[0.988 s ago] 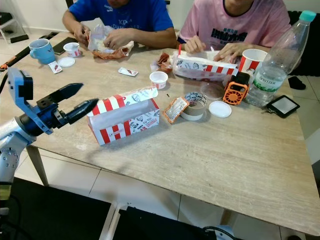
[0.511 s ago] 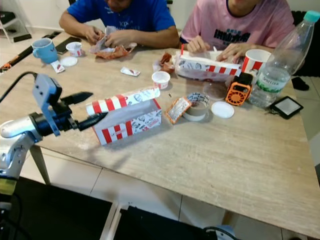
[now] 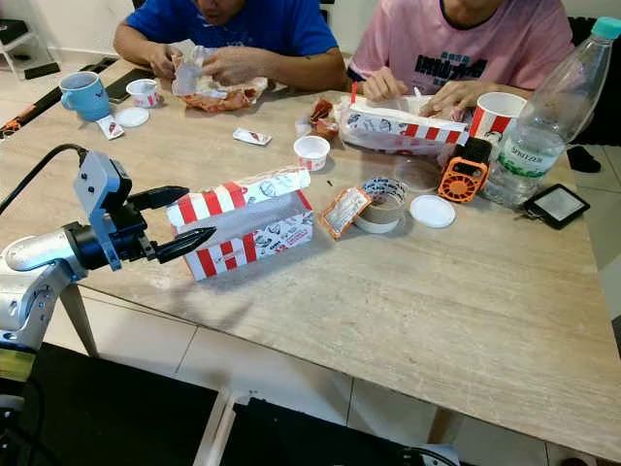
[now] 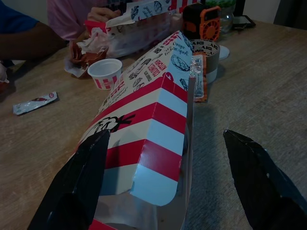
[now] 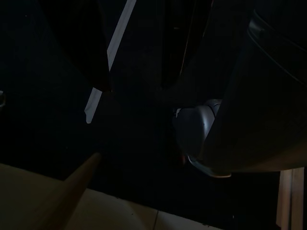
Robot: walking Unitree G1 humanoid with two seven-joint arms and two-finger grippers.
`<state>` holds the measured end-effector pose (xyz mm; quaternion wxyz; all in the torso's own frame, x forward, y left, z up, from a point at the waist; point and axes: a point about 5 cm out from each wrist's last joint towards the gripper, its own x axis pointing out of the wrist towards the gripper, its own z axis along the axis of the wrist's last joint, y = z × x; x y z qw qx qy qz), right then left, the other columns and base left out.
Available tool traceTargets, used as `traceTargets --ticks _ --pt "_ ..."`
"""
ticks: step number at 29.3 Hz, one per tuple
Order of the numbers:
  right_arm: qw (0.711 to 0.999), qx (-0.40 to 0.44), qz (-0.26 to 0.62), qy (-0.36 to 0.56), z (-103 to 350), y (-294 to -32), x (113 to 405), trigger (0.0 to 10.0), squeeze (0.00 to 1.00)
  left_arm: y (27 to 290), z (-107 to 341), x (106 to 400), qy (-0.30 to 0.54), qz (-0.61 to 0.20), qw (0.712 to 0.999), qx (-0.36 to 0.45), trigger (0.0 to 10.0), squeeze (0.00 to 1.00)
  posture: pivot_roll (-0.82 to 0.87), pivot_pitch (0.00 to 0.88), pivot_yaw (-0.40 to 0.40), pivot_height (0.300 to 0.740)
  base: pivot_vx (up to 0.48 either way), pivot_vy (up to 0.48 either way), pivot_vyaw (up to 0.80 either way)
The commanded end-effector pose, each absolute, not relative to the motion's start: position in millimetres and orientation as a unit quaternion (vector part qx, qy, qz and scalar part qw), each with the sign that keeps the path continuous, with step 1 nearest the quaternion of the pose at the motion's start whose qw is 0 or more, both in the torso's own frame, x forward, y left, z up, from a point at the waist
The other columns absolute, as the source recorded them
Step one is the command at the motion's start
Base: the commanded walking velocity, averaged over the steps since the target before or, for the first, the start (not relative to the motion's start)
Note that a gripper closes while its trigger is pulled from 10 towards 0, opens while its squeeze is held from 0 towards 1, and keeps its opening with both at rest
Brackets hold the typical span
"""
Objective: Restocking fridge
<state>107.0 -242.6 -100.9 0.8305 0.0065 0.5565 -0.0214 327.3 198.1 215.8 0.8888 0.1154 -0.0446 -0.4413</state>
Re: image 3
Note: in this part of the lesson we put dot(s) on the paper wrapper with fried chicken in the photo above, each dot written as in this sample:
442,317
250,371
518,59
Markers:
213,94

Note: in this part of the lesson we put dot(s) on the person in pink shirt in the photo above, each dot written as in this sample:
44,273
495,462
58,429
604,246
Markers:
456,49

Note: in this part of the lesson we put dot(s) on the black slipper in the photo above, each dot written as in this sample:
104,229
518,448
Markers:
585,159

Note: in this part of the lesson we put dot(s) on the red white striped KFC box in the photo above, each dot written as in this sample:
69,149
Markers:
252,233

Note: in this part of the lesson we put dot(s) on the red food wrapper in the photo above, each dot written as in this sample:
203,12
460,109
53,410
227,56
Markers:
323,118

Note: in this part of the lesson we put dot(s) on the long black floor bar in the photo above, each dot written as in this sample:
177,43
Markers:
49,102

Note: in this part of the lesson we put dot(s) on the white floor frame bar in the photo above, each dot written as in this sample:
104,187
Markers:
213,437

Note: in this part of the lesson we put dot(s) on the red white paper cup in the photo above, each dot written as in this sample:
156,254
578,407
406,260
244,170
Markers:
495,115

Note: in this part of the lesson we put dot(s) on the clear teal-capped water bottle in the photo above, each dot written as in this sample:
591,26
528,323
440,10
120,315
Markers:
534,146

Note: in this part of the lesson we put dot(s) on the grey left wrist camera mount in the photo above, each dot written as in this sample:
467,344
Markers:
95,189

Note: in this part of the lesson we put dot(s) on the white red sauce sachet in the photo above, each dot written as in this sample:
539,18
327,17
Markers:
251,136
112,127

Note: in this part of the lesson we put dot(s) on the brown tape roll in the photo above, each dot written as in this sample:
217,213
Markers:
378,209

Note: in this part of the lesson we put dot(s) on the black storage box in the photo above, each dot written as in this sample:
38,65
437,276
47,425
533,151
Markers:
12,31

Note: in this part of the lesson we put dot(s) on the black floor mat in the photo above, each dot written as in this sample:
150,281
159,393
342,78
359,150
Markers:
116,427
310,442

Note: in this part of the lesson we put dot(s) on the white shelf rack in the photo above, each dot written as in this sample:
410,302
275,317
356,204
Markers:
19,53

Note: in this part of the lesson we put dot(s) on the small white sauce cup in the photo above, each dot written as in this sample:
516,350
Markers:
311,152
142,93

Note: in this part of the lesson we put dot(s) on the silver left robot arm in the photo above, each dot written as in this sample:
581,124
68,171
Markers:
29,291

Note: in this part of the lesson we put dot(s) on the black phone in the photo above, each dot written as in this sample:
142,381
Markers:
121,85

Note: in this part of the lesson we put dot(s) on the orange bordered card packet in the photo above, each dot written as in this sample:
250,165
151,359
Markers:
342,212

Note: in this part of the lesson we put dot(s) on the large white round lid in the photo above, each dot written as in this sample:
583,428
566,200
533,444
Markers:
432,211

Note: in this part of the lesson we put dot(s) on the blue mug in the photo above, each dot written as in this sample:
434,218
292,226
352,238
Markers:
84,97

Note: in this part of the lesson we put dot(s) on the grey table leg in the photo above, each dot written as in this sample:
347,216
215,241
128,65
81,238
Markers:
80,325

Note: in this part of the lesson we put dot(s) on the person in blue shirt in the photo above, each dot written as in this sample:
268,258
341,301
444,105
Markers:
233,24

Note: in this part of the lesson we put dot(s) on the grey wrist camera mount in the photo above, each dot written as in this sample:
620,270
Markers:
95,189
432,456

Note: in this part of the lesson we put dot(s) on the open KFC meal box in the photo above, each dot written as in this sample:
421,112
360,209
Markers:
398,126

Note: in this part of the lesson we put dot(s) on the small white round lid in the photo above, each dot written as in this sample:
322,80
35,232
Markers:
132,116

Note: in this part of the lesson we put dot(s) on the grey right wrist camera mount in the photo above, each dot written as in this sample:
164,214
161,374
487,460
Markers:
432,456

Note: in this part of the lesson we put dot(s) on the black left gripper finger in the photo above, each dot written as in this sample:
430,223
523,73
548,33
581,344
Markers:
189,245
165,197

